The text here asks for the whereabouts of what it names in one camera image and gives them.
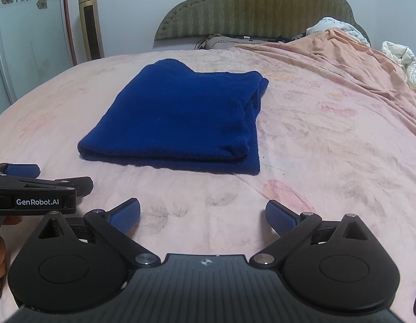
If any beige embroidered pillow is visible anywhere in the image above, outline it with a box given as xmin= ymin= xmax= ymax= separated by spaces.
xmin=194 ymin=34 xmax=281 ymax=50

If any white glass wardrobe door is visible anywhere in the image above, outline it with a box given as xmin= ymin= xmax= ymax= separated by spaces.
xmin=0 ymin=0 xmax=76 ymax=104

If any white crumpled quilt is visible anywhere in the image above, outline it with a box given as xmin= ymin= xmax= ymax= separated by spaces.
xmin=381 ymin=41 xmax=416 ymax=89

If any blue beaded sweater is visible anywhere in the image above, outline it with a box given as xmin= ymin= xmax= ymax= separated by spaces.
xmin=77 ymin=59 xmax=269 ymax=175

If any olive green upholstered headboard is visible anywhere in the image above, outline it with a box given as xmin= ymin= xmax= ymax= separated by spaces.
xmin=155 ymin=0 xmax=363 ymax=41

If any peach blanket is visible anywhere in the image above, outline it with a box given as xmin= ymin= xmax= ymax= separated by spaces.
xmin=238 ymin=28 xmax=416 ymax=136

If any gold tower fan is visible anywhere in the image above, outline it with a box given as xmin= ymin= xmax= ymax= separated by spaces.
xmin=78 ymin=0 xmax=104 ymax=61

